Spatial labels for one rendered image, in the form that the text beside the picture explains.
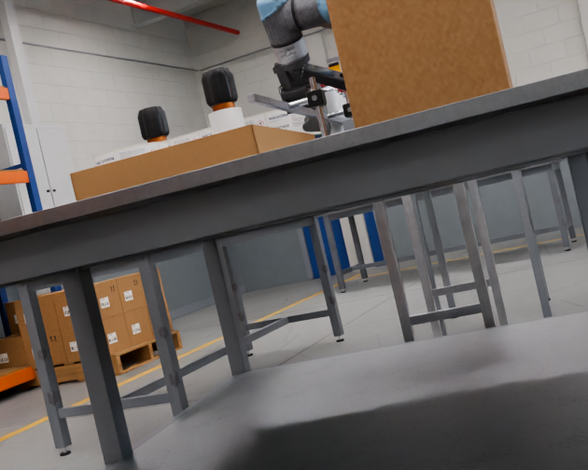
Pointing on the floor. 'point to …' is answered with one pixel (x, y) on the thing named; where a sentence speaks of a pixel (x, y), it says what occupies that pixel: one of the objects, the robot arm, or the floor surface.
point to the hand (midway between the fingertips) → (329, 131)
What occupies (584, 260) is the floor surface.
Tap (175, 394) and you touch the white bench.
